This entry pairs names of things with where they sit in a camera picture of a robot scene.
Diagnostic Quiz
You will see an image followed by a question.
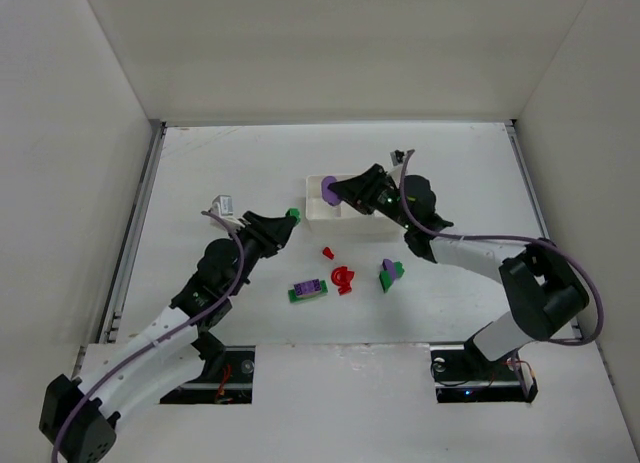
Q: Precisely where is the white three-compartment container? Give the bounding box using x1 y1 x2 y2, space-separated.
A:
305 175 404 241

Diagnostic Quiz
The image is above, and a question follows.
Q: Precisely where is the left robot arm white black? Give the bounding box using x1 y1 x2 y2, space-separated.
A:
39 208 300 462

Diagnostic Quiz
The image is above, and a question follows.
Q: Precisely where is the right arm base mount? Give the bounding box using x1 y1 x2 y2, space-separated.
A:
430 345 539 404

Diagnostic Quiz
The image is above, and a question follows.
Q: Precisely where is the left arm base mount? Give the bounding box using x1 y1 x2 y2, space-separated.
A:
160 345 256 406

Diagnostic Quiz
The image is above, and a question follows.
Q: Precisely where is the small green lego brick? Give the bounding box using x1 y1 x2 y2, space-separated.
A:
286 208 301 226

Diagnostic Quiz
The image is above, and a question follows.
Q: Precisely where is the green purple lego assembly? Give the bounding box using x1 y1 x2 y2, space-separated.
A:
379 258 405 293

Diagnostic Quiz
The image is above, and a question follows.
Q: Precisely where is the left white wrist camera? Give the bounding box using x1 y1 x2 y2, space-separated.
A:
208 195 237 228

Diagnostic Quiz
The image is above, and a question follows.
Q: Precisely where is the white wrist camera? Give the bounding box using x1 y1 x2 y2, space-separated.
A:
208 195 237 228
390 149 415 168

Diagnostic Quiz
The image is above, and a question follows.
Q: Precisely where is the small red lego piece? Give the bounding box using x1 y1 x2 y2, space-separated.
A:
322 247 335 260

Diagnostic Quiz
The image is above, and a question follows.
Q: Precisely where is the red round lego piece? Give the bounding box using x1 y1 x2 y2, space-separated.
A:
331 266 355 295

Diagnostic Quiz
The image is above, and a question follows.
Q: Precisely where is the green plate purple brick lego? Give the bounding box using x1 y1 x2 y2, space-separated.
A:
288 279 328 303

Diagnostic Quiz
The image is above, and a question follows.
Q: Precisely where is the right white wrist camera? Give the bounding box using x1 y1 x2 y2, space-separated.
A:
390 149 415 168

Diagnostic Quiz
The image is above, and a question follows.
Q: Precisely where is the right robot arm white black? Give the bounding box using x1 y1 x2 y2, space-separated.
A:
317 170 569 357

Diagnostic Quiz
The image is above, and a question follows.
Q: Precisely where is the purple lego brick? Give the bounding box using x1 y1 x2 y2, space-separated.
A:
321 176 341 207

